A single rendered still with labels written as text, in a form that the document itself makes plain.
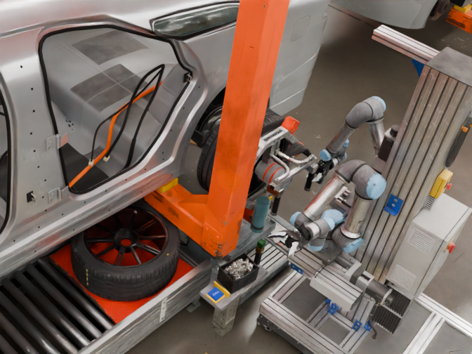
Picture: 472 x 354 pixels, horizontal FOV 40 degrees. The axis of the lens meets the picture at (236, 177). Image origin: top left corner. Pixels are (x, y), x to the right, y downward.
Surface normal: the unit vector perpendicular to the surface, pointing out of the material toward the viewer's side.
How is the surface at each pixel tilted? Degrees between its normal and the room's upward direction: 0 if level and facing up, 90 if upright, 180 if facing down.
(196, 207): 90
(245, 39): 90
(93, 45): 1
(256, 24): 90
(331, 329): 0
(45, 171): 89
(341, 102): 0
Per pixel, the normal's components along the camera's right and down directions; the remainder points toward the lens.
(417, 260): -0.62, 0.45
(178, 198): 0.14, -0.74
